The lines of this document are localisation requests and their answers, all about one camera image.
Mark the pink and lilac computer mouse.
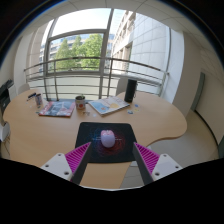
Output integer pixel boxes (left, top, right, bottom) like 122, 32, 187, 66
100, 129, 116, 149

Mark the colourful closed magazine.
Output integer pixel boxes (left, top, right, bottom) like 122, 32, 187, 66
38, 100, 77, 118

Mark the open light booklet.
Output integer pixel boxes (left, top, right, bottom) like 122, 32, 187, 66
87, 96, 131, 117

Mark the black mouse pad red print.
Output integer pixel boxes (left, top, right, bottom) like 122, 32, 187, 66
74, 121, 138, 164

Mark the black cylinder speaker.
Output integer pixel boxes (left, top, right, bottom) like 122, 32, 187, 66
123, 78, 138, 104

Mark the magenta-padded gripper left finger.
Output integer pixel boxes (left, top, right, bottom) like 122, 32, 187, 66
39, 141, 93, 186

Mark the printed drink can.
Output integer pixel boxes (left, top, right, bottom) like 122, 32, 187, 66
34, 92, 44, 108

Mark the black and white printer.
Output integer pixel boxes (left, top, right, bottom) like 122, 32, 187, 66
0, 78, 15, 114

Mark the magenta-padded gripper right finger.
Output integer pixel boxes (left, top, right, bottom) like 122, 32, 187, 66
132, 142, 184, 186

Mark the grey metal railing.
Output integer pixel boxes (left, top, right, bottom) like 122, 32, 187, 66
23, 56, 168, 101

